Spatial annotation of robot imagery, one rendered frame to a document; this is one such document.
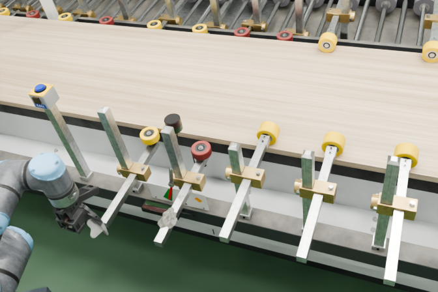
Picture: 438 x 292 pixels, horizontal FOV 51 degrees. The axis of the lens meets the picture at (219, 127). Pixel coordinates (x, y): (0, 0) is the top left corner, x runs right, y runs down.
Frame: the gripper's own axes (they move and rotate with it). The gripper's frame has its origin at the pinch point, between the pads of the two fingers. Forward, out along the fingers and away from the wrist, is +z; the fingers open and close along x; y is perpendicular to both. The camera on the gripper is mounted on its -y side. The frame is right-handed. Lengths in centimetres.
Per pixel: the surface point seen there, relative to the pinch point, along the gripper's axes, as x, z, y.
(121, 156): -7.3, 0.8, -32.7
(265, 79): 33, 4, -94
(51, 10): -115, 1, -129
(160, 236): 21.1, 7.7, -7.8
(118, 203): -2.7, 9.6, -17.5
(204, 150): 23, 3, -46
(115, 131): -6.5, -12.1, -33.9
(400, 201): 96, -3, -36
